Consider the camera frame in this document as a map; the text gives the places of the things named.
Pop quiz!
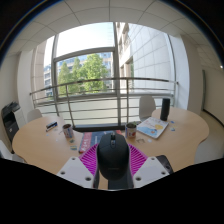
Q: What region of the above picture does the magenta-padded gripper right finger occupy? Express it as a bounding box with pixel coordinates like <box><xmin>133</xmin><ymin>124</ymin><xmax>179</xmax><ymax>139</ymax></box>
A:
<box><xmin>127</xmin><ymin>143</ymin><xmax>171</xmax><ymax>190</ymax></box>

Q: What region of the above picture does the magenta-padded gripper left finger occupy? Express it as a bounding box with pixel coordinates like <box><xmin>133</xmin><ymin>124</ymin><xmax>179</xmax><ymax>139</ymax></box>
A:
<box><xmin>56</xmin><ymin>142</ymin><xmax>101</xmax><ymax>190</ymax></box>

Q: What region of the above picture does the black computer mouse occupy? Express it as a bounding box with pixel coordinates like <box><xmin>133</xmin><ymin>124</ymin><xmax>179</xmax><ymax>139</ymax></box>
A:
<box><xmin>96</xmin><ymin>132</ymin><xmax>131</xmax><ymax>182</ymax></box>

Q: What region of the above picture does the red and dark magazine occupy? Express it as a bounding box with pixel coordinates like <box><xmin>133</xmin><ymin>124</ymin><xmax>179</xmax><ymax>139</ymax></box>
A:
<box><xmin>78</xmin><ymin>129</ymin><xmax>125</xmax><ymax>154</ymax></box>

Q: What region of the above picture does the white mug with red print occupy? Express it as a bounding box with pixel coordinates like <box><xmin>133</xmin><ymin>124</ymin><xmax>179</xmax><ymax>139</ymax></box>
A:
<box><xmin>61</xmin><ymin>123</ymin><xmax>75</xmax><ymax>140</ymax></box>

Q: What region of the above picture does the light illustrated open booklet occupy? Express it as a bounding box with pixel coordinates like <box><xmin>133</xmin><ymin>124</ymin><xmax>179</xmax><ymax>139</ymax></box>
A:
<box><xmin>136</xmin><ymin>116</ymin><xmax>170</xmax><ymax>140</ymax></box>

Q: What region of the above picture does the black cylinder speaker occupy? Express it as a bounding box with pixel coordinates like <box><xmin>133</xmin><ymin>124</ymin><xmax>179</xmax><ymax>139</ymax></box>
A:
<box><xmin>159</xmin><ymin>97</ymin><xmax>171</xmax><ymax>122</ymax></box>

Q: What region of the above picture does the grey metal railing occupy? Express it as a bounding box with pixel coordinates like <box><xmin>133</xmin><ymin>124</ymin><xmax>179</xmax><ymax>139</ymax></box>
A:
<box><xmin>29</xmin><ymin>77</ymin><xmax>180</xmax><ymax>128</ymax></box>

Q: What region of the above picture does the black and grey printer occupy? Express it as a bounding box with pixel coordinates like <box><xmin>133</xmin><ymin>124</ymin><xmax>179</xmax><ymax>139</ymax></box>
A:
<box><xmin>0</xmin><ymin>101</ymin><xmax>22</xmax><ymax>143</ymax></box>

